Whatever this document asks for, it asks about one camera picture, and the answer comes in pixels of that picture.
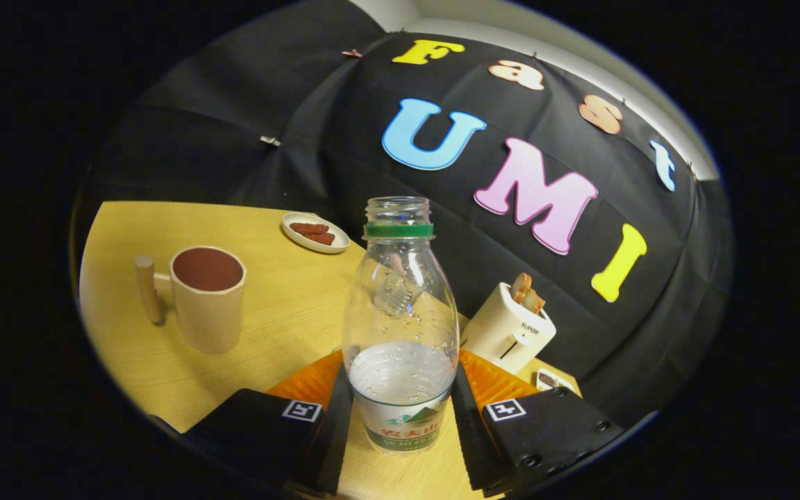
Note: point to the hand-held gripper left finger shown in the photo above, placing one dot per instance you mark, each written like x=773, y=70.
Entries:
x=334, y=444

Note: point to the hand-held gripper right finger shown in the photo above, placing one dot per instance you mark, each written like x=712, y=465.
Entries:
x=469, y=444

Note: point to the clear plastic juice bottle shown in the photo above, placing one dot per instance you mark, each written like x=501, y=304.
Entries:
x=400, y=389

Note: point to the white divided dish with seeds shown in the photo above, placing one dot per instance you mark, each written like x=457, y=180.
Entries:
x=549, y=380

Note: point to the white toaster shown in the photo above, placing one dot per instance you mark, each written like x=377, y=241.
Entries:
x=504, y=333

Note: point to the wooden table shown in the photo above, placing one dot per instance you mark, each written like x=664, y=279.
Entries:
x=282, y=333

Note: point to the toast slice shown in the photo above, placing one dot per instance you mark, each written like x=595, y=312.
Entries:
x=521, y=286
x=534, y=301

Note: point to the white round plate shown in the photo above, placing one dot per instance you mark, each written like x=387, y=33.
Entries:
x=334, y=247

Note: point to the black backdrop cloth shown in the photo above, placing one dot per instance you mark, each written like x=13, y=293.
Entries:
x=303, y=139

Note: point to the silver clip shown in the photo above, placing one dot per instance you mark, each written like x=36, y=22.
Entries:
x=270, y=141

